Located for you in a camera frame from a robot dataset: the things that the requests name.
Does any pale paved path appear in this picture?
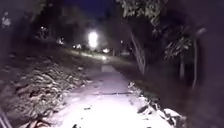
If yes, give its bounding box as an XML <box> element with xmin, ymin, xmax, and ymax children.
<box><xmin>46</xmin><ymin>49</ymin><xmax>174</xmax><ymax>128</ymax></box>

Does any leaf-strewn verge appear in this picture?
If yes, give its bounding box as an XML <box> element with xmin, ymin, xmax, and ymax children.
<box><xmin>111</xmin><ymin>58</ymin><xmax>201</xmax><ymax>128</ymax></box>

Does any tree with leaning trunk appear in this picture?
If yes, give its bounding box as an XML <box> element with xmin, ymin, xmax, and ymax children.
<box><xmin>114</xmin><ymin>0</ymin><xmax>169</xmax><ymax>77</ymax></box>

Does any street lamp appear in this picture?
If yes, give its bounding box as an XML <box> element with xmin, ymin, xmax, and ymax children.
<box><xmin>87</xmin><ymin>30</ymin><xmax>100</xmax><ymax>50</ymax></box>

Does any thin tree trunk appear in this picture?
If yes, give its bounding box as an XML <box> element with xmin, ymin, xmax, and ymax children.
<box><xmin>191</xmin><ymin>27</ymin><xmax>208</xmax><ymax>91</ymax></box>

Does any leaf-covered ground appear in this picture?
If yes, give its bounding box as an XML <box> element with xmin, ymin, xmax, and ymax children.
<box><xmin>0</xmin><ymin>44</ymin><xmax>96</xmax><ymax>128</ymax></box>

